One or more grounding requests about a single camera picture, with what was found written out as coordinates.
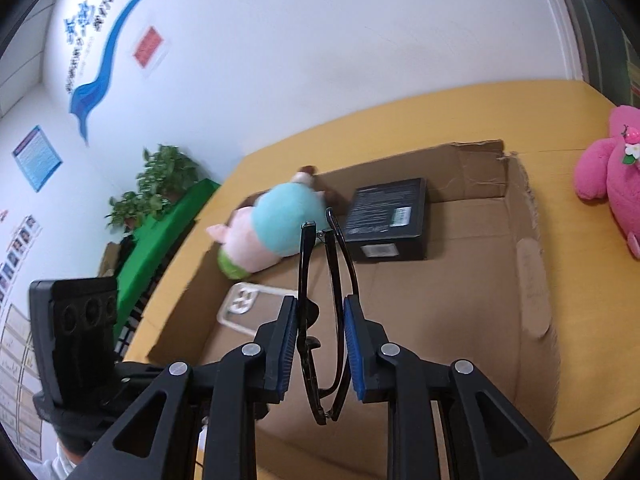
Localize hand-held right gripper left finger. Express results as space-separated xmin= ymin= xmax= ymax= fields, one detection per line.
xmin=75 ymin=296 xmax=301 ymax=480

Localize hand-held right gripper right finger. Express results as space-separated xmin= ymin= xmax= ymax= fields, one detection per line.
xmin=342 ymin=295 xmax=581 ymax=480

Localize clear phone case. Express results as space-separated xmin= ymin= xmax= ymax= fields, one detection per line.
xmin=217 ymin=282 xmax=296 ymax=338

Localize black glasses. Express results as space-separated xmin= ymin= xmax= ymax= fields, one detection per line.
xmin=296 ymin=207 xmax=360 ymax=426

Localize brown cardboard box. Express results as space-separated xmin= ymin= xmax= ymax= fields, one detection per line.
xmin=145 ymin=140 xmax=561 ymax=480

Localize green potted plant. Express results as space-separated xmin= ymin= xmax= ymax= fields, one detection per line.
xmin=106 ymin=191 xmax=161 ymax=233
xmin=136 ymin=145 xmax=201 ymax=201

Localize teal and pink plush pig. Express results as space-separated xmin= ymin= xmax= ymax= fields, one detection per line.
xmin=206 ymin=166 xmax=346 ymax=281

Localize black flat box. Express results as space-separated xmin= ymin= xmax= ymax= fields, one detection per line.
xmin=342 ymin=177 xmax=428 ymax=262

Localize pink plush bear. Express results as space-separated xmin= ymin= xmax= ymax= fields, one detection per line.
xmin=572 ymin=104 xmax=640 ymax=261

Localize row of wall sheets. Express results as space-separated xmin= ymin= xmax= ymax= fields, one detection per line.
xmin=0 ymin=210 xmax=43 ymax=461

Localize blue wall poster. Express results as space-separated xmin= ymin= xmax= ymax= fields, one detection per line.
xmin=12 ymin=125 xmax=63 ymax=193

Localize blue wall decoration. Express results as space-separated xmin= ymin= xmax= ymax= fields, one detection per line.
xmin=67 ymin=0 xmax=188 ymax=143

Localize red wall poster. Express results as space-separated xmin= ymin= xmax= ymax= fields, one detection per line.
xmin=132 ymin=26 xmax=167 ymax=70

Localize grey window frame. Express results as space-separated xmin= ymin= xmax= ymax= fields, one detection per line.
xmin=545 ymin=0 xmax=640 ymax=106

